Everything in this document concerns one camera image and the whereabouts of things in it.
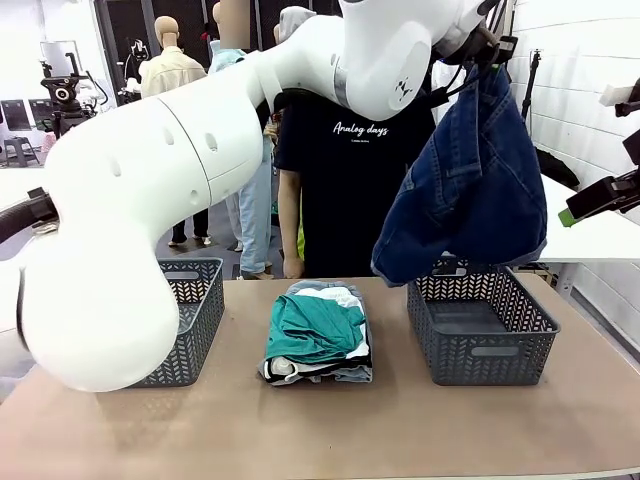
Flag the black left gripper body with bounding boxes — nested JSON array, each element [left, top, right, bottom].
[[462, 24, 502, 66]]

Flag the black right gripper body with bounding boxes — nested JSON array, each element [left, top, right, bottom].
[[605, 124, 640, 214]]

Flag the dark blue denim shorts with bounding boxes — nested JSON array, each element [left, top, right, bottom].
[[370, 64, 549, 288]]

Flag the light blue denim shorts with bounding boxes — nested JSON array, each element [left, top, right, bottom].
[[257, 279, 375, 385]]

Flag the green t-shirt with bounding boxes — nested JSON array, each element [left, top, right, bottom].
[[264, 293, 369, 364]]

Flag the white top with black trim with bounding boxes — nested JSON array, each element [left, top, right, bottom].
[[262, 289, 374, 386]]

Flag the person's right forearm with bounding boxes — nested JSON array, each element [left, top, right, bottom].
[[277, 169, 304, 261]]

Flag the white table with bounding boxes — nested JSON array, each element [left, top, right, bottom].
[[537, 172, 640, 264], [0, 167, 51, 201]]

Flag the black light stand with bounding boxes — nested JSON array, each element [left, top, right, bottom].
[[519, 48, 544, 126]]

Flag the black bag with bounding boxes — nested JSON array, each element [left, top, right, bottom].
[[534, 147, 581, 190]]

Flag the grey plastic lattice basket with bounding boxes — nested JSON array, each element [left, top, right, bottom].
[[132, 257, 226, 389], [405, 252, 561, 387]]

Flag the mannequin in plaid grey hoodie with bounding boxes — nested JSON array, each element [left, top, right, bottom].
[[277, 5, 317, 37]]

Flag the person in black t-shirt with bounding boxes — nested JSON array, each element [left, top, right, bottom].
[[273, 92, 436, 279]]

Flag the mannequin in light blue fleece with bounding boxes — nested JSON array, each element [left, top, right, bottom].
[[207, 0, 276, 280]]

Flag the mannequin in beige shirt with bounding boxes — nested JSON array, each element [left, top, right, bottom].
[[138, 15, 211, 247]]

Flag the black monitor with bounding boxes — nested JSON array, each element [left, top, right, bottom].
[[0, 98, 29, 132], [27, 98, 54, 132]]

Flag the grey stool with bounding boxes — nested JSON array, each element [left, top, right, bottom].
[[2, 137, 41, 169]]

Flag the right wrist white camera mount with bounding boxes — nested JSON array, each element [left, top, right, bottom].
[[598, 83, 640, 119]]

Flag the black camera tripod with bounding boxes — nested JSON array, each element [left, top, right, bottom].
[[39, 52, 101, 141]]

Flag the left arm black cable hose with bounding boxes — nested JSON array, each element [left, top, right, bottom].
[[0, 187, 59, 244]]

